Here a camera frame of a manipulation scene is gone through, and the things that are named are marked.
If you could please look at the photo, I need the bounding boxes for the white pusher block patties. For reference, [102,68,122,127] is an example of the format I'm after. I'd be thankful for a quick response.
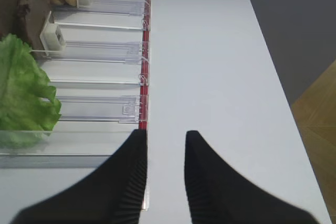
[40,23,66,51]

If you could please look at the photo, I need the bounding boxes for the green lettuce leaf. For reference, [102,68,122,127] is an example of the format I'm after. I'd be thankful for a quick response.
[1,34,61,149]

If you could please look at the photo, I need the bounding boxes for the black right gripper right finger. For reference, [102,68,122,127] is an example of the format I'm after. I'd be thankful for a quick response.
[184,131,317,223]

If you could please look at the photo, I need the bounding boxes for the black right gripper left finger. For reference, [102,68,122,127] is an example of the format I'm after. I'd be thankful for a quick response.
[11,130,148,223]

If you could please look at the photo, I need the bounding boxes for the brown meat patty rear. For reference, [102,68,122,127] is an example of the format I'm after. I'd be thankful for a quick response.
[1,0,18,40]

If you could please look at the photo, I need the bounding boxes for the brown meat patty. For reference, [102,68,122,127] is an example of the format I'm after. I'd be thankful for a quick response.
[1,0,18,40]
[15,0,51,59]

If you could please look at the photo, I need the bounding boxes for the brown meat patty front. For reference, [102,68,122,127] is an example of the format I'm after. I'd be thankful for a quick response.
[15,0,51,59]

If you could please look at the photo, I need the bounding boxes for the clear acrylic right rack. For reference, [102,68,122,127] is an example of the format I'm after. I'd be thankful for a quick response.
[1,0,151,222]

